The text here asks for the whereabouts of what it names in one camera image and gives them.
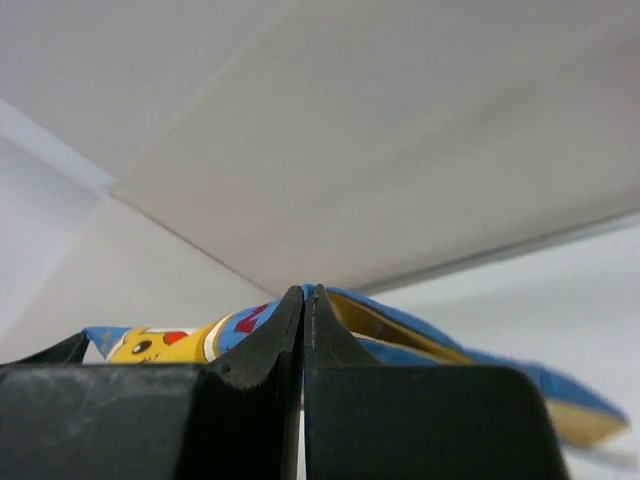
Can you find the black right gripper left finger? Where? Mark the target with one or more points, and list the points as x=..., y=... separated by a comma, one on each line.
x=233, y=418

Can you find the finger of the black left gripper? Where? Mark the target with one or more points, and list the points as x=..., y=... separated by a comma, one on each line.
x=71, y=350

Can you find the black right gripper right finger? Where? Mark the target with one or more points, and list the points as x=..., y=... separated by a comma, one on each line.
x=367, y=420

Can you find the blue pikachu cloth napkin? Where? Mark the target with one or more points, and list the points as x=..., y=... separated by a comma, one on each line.
x=580, y=416

